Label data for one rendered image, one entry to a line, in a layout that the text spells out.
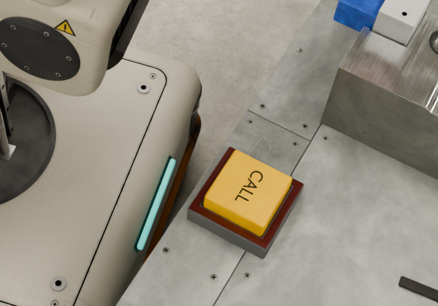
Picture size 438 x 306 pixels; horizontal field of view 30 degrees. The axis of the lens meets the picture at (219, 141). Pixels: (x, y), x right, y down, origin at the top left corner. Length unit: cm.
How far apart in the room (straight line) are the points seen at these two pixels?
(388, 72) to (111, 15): 31
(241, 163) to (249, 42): 121
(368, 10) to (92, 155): 73
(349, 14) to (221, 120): 102
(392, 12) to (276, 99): 15
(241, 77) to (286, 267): 117
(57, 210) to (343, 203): 67
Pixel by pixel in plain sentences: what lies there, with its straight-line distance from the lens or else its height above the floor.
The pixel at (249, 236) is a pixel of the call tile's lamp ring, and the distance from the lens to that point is 72.
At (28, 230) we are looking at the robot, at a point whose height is 28.
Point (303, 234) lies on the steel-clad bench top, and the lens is 76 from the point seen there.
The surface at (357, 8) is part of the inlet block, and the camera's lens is 79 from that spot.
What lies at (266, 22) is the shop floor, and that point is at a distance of 199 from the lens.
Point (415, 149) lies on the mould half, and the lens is 80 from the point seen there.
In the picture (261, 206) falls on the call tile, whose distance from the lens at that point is 72.
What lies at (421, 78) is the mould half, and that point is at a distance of 77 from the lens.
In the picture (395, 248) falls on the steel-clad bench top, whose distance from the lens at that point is 77.
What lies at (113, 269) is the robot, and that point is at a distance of 131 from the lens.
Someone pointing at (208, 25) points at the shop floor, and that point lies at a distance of 197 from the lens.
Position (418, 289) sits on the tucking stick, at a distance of 76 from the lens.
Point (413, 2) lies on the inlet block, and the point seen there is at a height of 92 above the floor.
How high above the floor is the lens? 146
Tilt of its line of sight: 56 degrees down
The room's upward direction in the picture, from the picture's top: 9 degrees clockwise
